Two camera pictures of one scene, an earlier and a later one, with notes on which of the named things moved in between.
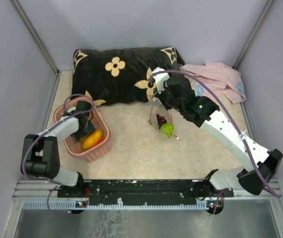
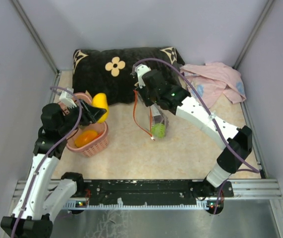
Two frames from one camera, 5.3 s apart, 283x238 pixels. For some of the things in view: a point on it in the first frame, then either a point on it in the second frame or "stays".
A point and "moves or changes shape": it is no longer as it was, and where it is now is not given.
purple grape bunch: x=161 y=120 moves or changes shape
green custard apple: x=166 y=130 -> x=158 y=130
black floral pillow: x=116 y=75 stays
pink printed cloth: x=220 y=77 stays
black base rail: x=143 y=193 stays
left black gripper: x=89 y=128 -> x=91 y=114
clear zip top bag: x=161 y=118 moves or changes shape
